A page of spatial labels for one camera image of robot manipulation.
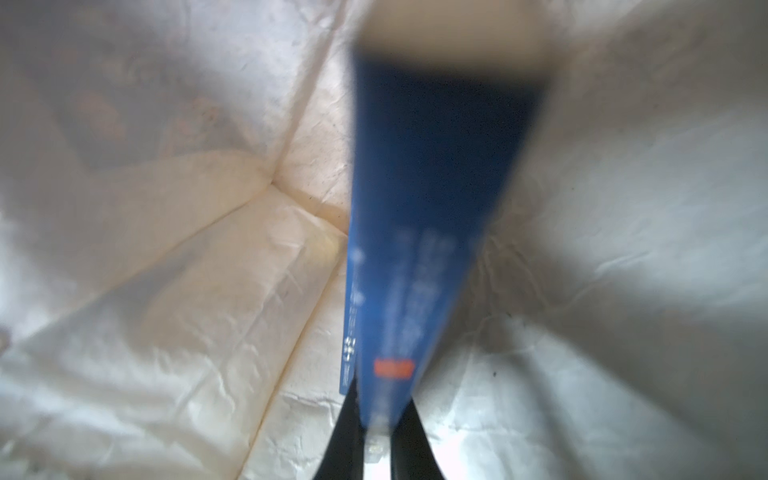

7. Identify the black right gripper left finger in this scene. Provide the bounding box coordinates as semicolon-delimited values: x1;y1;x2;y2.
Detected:
313;378;365;480

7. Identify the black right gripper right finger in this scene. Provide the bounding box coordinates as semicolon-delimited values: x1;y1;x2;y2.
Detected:
390;400;445;480

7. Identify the beige canvas floral tote bag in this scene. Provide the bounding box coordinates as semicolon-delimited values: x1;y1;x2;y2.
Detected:
1;1;767;479

